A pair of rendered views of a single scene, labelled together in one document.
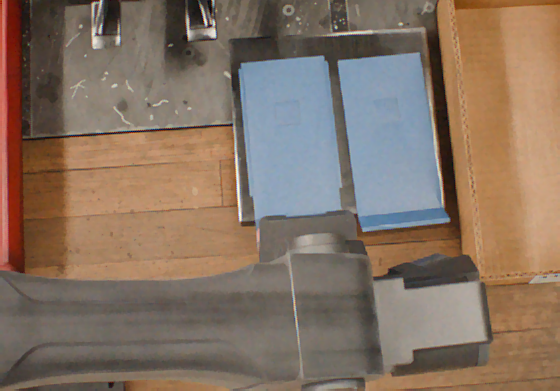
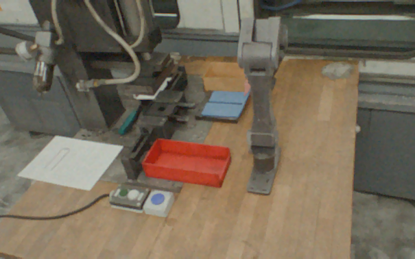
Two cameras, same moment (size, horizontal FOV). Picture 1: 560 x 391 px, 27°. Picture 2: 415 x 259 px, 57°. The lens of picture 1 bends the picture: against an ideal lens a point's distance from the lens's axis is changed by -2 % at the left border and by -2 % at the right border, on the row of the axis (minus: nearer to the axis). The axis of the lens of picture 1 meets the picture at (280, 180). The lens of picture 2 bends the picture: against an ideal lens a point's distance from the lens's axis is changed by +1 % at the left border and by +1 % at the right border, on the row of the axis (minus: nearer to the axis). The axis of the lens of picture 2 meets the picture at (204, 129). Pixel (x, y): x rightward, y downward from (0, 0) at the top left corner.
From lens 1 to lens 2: 1.03 m
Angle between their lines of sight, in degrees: 46
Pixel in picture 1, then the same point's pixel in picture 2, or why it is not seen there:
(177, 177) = (220, 131)
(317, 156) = (228, 106)
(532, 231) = not seen: hidden behind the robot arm
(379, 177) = (236, 99)
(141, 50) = (186, 133)
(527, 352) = (282, 90)
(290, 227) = not seen: hidden behind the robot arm
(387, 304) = not seen: hidden behind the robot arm
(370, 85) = (217, 97)
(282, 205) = (236, 112)
